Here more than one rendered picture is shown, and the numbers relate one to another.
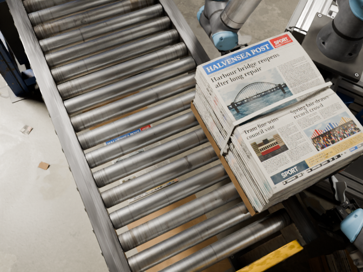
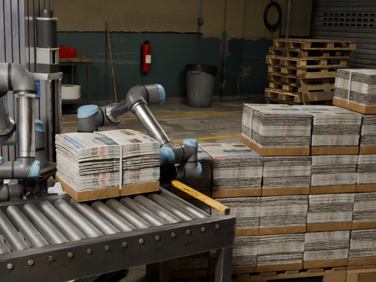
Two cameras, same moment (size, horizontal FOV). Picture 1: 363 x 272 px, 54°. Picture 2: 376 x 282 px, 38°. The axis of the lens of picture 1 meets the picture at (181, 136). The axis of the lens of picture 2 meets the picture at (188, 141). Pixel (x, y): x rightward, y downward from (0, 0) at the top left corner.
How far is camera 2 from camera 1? 2.10 m
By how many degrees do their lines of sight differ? 78
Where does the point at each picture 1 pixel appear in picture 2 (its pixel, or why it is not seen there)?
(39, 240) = not seen: outside the picture
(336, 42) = (41, 155)
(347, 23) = (39, 139)
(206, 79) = (89, 147)
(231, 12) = (30, 146)
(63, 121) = (82, 241)
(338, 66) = (52, 167)
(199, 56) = (27, 201)
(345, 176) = not seen: hidden behind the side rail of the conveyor
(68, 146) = (107, 238)
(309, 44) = not seen: hidden behind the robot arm
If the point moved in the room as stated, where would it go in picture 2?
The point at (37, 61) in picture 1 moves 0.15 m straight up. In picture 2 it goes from (9, 255) to (8, 210)
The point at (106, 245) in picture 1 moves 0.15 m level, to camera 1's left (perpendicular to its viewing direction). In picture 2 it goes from (183, 224) to (181, 240)
